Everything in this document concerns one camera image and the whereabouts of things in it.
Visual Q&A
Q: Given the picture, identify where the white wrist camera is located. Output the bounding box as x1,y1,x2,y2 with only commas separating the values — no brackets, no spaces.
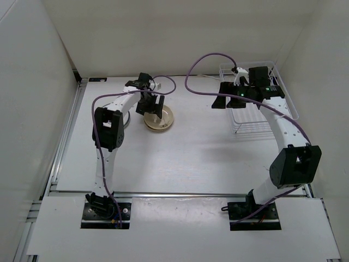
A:
232,67,249,86
153,83,161,91

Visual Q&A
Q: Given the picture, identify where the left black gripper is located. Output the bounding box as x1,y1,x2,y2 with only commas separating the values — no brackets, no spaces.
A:
136,92,164,118

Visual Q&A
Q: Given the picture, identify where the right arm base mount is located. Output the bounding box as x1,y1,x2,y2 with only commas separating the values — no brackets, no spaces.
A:
221,190,281,231

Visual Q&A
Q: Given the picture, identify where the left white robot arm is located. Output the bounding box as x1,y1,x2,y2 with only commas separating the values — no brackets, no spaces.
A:
86,73,165,218

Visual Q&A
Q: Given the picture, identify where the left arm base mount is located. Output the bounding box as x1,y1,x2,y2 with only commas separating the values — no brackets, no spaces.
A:
80,193,132,230

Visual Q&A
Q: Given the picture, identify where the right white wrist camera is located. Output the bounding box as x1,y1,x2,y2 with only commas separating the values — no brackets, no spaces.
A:
232,67,249,86

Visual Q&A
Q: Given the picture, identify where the white plate green rim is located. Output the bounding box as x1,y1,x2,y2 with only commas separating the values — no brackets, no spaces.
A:
123,111,131,128

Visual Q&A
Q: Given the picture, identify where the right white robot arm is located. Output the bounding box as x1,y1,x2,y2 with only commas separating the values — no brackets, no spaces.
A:
212,66,322,218

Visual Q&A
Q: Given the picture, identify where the metal rail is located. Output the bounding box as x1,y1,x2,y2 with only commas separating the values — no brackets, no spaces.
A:
49,190,309,198

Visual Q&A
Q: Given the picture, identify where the cream yellow plate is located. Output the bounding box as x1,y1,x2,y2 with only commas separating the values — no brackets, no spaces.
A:
145,122,173,133

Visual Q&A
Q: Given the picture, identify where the white wire dish rack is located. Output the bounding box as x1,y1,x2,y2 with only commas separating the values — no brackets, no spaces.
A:
218,61,298,135

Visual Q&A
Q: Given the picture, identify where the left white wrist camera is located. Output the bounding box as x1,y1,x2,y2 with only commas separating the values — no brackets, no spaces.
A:
153,83,161,91

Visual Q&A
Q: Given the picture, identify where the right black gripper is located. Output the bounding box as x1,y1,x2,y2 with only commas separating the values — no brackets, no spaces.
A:
212,82,255,109

